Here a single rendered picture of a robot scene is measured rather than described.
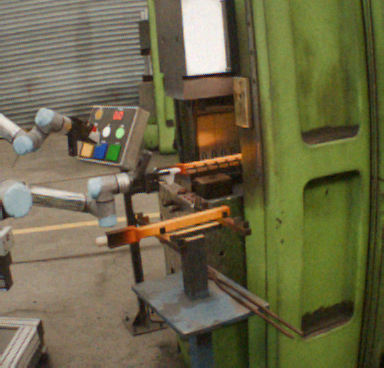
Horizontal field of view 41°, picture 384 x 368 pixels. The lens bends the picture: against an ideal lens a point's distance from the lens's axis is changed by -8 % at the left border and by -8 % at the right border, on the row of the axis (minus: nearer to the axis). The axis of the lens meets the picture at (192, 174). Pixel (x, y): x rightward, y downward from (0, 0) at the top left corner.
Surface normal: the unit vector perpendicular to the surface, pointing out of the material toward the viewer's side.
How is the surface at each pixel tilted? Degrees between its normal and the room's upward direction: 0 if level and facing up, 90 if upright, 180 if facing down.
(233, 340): 90
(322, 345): 90
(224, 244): 90
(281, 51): 89
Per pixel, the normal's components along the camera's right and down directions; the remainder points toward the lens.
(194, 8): 0.39, 0.21
